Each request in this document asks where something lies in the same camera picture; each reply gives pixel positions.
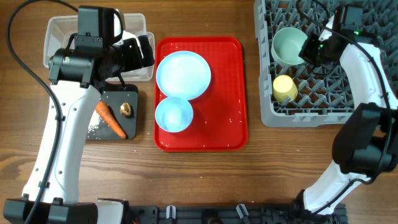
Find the red serving tray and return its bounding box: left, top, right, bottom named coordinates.
left=153, top=36, right=248, bottom=152

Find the brown food scrap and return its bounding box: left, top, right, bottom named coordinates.
left=120, top=102, right=133, bottom=118

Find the clear plastic bin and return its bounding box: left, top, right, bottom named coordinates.
left=43, top=13, right=155, bottom=82

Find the spilled white rice pile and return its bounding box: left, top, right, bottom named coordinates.
left=86, top=111, right=104, bottom=139

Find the green bowl with rice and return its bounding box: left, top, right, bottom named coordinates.
left=271, top=27, right=308, bottom=67

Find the grey dishwasher rack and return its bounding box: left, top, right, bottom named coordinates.
left=254, top=0, right=397, bottom=128

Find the black plastic tray bin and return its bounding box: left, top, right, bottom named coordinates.
left=87, top=83, right=139, bottom=141

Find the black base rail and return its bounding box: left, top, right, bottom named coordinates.
left=130, top=203, right=348, bottom=224

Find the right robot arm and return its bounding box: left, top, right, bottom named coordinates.
left=290, top=32, right=397, bottom=219

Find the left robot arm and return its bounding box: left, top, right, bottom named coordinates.
left=3, top=35, right=154, bottom=223

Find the light blue bowl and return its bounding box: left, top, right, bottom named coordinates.
left=155, top=97, right=193, bottom=133

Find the orange carrot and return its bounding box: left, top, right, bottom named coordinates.
left=95, top=101, right=127, bottom=139

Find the yellow plastic cup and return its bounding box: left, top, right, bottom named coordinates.
left=272, top=75, right=298, bottom=103

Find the light blue plate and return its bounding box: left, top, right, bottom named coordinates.
left=156, top=50, right=211, bottom=101

